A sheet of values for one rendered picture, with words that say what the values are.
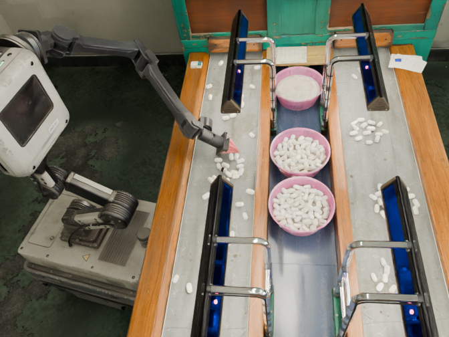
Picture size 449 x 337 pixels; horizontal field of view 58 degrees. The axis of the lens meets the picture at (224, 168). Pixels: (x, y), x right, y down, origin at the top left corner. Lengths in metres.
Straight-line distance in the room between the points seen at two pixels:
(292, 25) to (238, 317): 1.51
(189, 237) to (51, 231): 0.84
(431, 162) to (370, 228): 0.41
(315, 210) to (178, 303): 0.65
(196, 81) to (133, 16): 1.36
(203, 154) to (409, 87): 1.05
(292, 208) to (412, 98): 0.83
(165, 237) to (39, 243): 0.79
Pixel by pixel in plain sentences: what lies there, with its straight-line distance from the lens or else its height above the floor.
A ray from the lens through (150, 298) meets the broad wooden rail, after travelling 1.58.
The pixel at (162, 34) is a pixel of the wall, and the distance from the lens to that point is 3.50.
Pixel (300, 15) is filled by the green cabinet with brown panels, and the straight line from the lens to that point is 2.29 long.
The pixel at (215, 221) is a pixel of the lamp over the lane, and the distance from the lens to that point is 1.25.
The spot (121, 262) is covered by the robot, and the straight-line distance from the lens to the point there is 2.01.
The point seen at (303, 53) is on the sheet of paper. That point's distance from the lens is 2.33.
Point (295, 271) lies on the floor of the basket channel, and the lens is 1.65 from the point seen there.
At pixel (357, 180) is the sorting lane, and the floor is 0.74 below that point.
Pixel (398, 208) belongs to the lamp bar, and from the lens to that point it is 1.33.
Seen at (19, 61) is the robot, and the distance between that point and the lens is 1.49.
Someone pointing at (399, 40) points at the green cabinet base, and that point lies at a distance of 2.46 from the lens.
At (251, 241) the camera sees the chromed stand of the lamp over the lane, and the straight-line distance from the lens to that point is 1.20.
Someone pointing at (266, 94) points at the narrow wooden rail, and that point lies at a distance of 2.10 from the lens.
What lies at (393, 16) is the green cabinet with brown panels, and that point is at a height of 0.92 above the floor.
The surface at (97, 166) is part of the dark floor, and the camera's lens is 3.05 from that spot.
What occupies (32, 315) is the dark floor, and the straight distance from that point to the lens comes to 2.66.
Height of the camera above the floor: 2.19
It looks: 52 degrees down
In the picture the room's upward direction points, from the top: 10 degrees counter-clockwise
